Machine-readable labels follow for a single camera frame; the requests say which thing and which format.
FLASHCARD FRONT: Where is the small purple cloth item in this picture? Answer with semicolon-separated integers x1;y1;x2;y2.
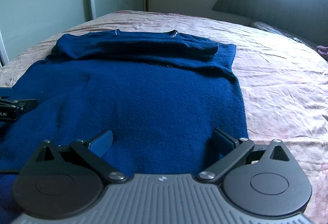
316;45;328;61

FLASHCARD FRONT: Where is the dark blue knitted sweater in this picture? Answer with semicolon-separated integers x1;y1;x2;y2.
1;29;248;223

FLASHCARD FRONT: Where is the dark grey curved headboard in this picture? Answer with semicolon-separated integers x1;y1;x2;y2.
213;0;327;45

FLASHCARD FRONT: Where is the patterned pillow at headboard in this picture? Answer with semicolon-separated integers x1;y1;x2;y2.
248;20;318;49

